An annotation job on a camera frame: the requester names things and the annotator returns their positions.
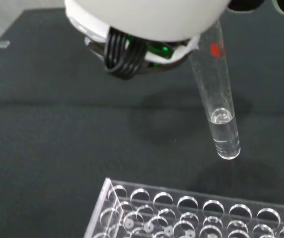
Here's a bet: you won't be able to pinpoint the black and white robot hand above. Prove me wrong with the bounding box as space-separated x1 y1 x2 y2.
64 0 284 81

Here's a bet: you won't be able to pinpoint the clear plastic test tube rack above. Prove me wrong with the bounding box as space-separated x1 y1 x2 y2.
83 177 284 238

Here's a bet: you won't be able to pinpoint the black bench cloth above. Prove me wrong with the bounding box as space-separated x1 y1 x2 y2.
0 7 284 238

